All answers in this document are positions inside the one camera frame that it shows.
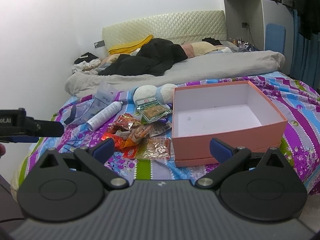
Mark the pink cardboard box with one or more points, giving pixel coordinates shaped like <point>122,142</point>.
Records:
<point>237,113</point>

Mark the white wardrobe cabinet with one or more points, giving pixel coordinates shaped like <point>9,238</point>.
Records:
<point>248,19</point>

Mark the black clothing pile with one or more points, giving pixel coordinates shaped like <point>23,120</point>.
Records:
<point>154,58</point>

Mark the blue cushion pad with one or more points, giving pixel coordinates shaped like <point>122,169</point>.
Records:
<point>275,37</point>

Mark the yellow folded blanket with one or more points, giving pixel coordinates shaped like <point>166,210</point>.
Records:
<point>127,48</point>

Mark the beige pillow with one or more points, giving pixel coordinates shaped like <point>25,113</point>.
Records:
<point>198,48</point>

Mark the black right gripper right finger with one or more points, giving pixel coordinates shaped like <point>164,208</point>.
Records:
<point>230,161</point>

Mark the red crumpled snack packet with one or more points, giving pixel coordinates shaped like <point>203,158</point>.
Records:
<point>125,122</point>

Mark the cream quilted headboard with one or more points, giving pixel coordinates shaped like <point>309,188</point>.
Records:
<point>177,27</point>

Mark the colourful floral bed sheet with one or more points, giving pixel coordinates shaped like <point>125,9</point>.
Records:
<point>298,102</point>

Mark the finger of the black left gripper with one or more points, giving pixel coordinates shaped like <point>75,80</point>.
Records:
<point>43,128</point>

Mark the white blue plush toy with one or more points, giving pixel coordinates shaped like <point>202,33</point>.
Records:
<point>163,94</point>

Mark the clear brown cracker packet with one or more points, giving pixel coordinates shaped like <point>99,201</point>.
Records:
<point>154,148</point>

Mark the grey blanket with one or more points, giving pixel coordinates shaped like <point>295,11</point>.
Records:
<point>210,66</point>

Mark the brown clear snack packet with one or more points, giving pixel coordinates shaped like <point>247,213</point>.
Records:
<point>137,135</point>

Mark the white spray can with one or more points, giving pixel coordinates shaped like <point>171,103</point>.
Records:
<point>104,115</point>

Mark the blue silver snack packet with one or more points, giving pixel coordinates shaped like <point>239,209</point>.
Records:
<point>160,127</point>

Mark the red orange snack packet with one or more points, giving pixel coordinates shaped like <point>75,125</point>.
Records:
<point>127,147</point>

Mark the green white snack packet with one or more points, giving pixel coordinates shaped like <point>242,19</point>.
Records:
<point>151,109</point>

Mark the person's left hand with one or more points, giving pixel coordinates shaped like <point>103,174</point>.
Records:
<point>2,150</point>

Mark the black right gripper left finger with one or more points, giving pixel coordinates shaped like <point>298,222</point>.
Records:
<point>92,161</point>

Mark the clear plastic zip bag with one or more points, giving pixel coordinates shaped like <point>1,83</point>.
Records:
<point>87,107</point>

